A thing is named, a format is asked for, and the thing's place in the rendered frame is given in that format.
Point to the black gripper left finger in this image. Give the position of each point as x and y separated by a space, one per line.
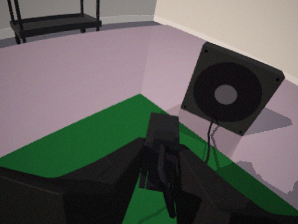
96 194

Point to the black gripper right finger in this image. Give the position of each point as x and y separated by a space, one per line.
203 197

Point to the black cable with plug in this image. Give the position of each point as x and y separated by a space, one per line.
161 150

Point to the black cooling fan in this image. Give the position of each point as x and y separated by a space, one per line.
231 86

